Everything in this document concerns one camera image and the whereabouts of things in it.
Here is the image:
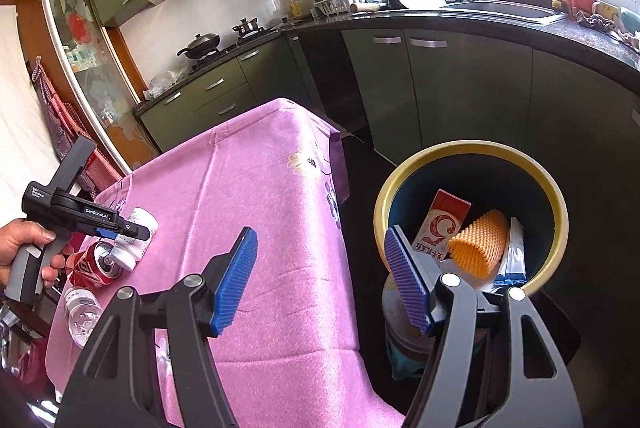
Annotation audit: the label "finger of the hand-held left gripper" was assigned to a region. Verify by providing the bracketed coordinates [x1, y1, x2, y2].
[75, 227, 120, 240]
[116, 218, 151, 243]

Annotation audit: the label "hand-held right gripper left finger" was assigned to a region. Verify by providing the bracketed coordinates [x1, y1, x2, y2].
[55, 227, 259, 428]

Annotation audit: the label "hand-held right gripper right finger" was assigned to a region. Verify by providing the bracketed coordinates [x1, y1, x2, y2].
[384, 224, 586, 428]

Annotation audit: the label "white pill bottle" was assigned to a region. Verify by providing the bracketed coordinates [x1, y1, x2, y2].
[112, 208, 159, 271]

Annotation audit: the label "red white carton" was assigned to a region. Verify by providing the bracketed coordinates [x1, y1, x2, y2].
[412, 189, 472, 261]

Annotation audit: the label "orange foam net sleeve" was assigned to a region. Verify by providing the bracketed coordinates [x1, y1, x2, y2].
[447, 209, 511, 293]

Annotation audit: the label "white blue packet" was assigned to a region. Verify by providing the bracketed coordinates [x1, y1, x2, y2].
[492, 217, 529, 289]

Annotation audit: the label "yellow-rimmed dark trash bin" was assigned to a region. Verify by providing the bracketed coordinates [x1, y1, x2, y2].
[374, 140, 581, 409]

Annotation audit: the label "person's left hand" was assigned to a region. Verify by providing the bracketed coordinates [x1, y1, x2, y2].
[0, 219, 69, 289]

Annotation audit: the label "red soda can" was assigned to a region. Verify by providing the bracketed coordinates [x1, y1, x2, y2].
[65, 240, 123, 289]

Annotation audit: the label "pink tablecloth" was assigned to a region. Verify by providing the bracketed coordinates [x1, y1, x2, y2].
[45, 96, 406, 428]

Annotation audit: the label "clear plastic bottle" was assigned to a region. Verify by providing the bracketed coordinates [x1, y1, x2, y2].
[64, 288, 103, 349]

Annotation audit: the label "red checked hanging cloth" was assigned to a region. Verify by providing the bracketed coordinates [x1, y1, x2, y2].
[30, 58, 131, 199]

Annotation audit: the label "frosted glass door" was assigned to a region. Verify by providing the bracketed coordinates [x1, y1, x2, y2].
[37, 0, 161, 169]

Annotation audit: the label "clear plastic bags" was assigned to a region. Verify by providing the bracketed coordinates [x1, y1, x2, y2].
[145, 68, 188, 99]

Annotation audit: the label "black wok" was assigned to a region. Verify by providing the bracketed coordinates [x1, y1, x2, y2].
[176, 32, 222, 61]

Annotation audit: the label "green lower kitchen cabinets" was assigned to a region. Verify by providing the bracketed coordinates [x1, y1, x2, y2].
[134, 25, 640, 239]

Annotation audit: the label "gas stove hob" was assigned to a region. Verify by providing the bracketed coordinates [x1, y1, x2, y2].
[190, 30, 282, 69]

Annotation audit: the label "small steel pot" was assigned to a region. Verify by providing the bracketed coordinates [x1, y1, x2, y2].
[232, 18, 266, 39]

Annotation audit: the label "steel sink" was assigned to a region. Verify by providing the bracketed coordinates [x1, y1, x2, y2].
[440, 0, 568, 26]

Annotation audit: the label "brown rag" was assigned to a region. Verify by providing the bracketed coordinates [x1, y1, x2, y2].
[575, 10, 617, 31]

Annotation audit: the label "red cup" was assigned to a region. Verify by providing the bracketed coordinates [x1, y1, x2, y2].
[562, 0, 598, 16]

